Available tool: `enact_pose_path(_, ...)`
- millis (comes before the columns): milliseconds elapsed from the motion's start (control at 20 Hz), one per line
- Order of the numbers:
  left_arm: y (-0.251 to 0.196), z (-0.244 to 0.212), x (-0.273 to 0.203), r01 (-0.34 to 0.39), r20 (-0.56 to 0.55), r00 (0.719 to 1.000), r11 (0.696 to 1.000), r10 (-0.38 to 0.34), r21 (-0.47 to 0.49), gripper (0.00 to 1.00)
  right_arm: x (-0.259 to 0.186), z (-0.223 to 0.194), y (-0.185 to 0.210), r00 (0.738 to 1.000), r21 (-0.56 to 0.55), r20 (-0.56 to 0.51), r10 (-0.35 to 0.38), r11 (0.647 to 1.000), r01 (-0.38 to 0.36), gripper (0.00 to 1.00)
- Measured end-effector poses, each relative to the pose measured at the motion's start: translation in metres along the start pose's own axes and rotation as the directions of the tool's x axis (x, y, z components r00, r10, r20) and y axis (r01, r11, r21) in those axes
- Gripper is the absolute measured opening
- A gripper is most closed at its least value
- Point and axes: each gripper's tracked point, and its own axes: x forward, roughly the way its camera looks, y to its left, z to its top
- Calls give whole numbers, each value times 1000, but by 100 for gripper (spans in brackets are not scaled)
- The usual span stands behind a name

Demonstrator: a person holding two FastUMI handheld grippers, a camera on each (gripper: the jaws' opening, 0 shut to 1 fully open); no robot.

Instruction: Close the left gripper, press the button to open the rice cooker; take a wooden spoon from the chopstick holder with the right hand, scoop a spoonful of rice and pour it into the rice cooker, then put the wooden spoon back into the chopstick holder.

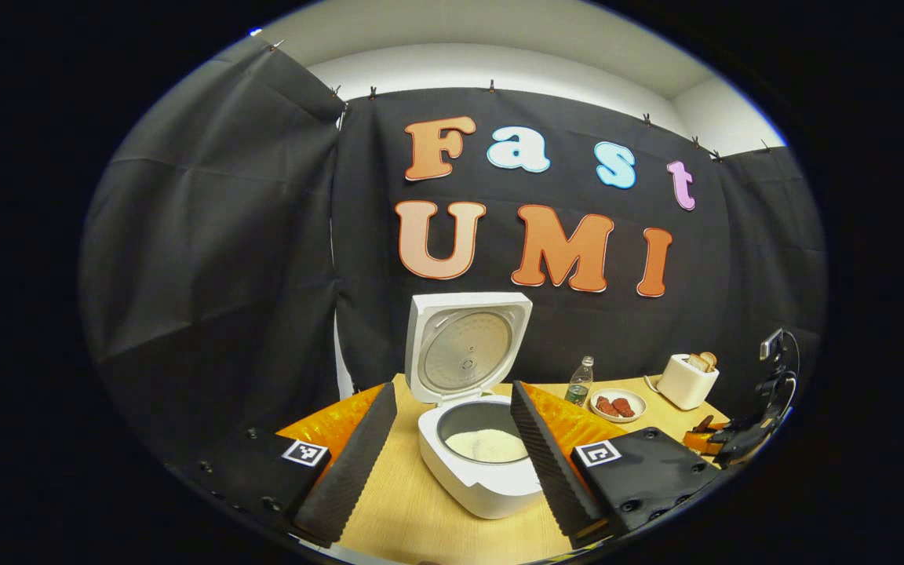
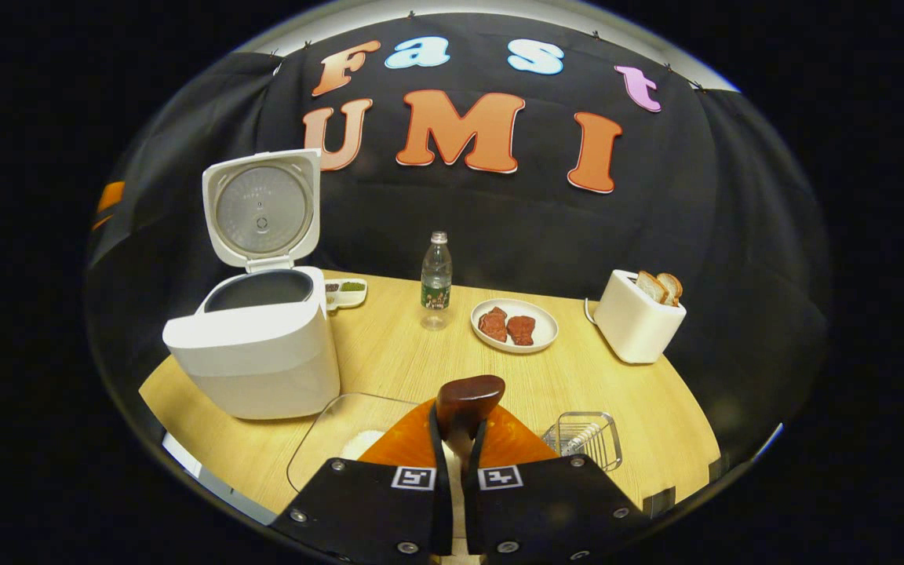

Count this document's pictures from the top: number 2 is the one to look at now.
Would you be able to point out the brown wooden spoon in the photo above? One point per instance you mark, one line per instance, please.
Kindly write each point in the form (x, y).
(468, 400)

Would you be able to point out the white rice cooker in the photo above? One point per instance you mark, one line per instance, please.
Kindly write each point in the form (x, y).
(256, 361)

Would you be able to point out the white toaster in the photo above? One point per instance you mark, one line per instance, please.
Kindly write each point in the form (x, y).
(636, 329)

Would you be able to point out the white round plate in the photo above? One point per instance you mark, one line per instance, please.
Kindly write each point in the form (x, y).
(542, 329)

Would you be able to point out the black table bracket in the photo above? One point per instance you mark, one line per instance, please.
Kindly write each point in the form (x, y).
(660, 502)

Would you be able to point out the clear plastic water bottle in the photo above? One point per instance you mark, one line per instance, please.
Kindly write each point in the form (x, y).
(436, 278)

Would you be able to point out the clear glass rice container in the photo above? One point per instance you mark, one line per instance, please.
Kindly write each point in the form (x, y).
(326, 439)

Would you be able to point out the small white seasoning dish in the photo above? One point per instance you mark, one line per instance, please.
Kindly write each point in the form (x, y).
(346, 294)

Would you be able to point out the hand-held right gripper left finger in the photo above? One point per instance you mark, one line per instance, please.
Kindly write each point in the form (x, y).
(373, 510)

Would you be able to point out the black backdrop cloth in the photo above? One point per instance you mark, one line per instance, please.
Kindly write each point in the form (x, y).
(695, 235)

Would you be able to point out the toasted bread slice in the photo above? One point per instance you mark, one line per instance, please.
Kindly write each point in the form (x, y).
(672, 286)
(650, 288)

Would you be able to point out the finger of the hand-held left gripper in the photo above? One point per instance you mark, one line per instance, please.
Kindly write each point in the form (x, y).
(111, 196)

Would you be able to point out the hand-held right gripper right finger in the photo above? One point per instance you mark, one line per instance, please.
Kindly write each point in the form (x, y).
(546, 510)

